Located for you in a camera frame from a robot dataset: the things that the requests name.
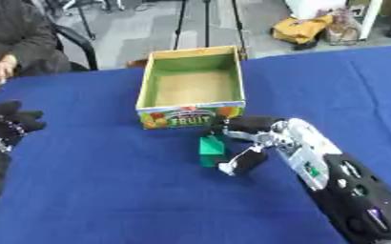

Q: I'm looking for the clear plastic bag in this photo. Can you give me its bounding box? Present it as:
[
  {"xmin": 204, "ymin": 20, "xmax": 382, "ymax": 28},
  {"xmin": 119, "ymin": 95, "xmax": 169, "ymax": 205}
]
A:
[{"xmin": 322, "ymin": 7, "xmax": 362, "ymax": 46}]

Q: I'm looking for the black chair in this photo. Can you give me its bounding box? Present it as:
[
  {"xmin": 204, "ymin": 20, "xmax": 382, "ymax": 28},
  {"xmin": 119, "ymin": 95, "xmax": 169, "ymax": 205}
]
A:
[{"xmin": 47, "ymin": 22, "xmax": 101, "ymax": 72}]

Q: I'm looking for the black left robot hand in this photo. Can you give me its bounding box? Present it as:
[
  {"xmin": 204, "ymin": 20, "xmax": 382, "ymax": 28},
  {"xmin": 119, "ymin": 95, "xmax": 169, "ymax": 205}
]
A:
[{"xmin": 0, "ymin": 100, "xmax": 48, "ymax": 151}]

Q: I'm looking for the green rectangular block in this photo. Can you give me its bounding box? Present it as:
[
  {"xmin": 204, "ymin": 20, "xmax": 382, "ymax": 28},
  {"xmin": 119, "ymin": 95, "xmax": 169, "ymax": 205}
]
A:
[{"xmin": 196, "ymin": 134, "xmax": 229, "ymax": 169}]

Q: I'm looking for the person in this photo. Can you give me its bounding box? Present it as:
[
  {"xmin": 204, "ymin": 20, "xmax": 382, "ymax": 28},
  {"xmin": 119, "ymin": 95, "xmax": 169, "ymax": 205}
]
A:
[{"xmin": 0, "ymin": 0, "xmax": 74, "ymax": 95}]

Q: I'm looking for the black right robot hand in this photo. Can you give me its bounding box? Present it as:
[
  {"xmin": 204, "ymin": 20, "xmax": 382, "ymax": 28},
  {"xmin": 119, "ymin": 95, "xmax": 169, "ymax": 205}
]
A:
[{"xmin": 209, "ymin": 115, "xmax": 288, "ymax": 176}]

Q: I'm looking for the white cabinet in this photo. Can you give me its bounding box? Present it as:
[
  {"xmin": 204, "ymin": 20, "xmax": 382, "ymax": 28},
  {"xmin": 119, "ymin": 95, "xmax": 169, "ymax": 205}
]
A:
[{"xmin": 283, "ymin": 0, "xmax": 386, "ymax": 41}]

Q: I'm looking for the yellow bag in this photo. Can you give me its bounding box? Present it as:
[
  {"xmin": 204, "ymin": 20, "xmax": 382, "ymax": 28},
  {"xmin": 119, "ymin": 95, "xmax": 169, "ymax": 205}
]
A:
[{"xmin": 269, "ymin": 14, "xmax": 336, "ymax": 51}]

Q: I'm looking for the black tripod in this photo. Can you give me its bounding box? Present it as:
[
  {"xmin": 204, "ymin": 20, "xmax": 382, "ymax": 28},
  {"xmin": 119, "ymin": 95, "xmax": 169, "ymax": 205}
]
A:
[{"xmin": 172, "ymin": 0, "xmax": 249, "ymax": 61}]

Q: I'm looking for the cardboard box with green inside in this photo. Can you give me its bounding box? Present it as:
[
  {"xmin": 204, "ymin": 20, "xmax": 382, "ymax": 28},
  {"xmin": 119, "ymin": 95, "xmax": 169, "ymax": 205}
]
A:
[{"xmin": 134, "ymin": 45, "xmax": 248, "ymax": 131}]

